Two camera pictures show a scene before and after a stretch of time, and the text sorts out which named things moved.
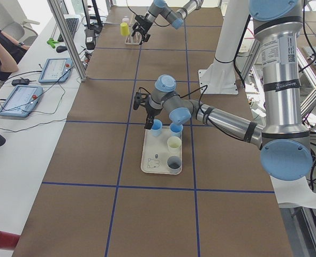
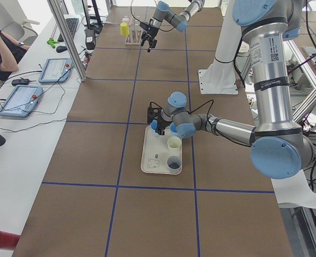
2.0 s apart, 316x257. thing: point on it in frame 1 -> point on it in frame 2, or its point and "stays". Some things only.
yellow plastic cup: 125,30 stays
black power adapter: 20,82 stays
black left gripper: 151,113 -> 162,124
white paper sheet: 298,191 stays
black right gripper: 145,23 -> 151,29
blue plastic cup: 156,128 stays
